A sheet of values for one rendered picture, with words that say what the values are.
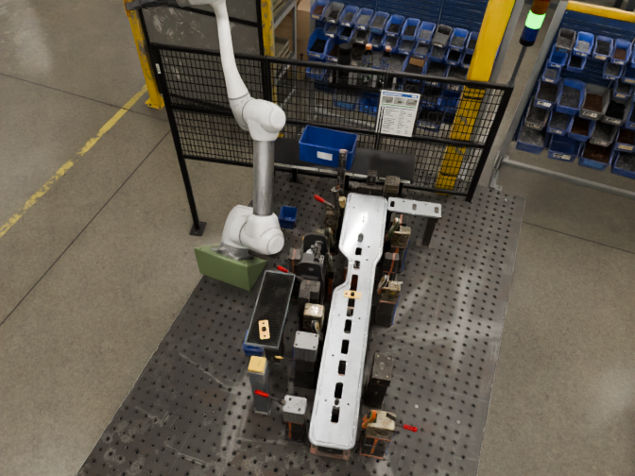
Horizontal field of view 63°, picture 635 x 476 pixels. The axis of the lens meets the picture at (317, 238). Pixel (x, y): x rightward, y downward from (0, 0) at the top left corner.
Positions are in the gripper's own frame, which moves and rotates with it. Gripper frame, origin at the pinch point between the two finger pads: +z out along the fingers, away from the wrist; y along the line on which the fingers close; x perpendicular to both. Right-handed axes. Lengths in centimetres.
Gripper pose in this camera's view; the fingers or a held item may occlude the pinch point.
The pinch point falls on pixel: (135, 5)
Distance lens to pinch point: 263.8
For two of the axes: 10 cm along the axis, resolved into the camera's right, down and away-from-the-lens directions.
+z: -9.7, 1.0, 2.0
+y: -1.6, 2.8, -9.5
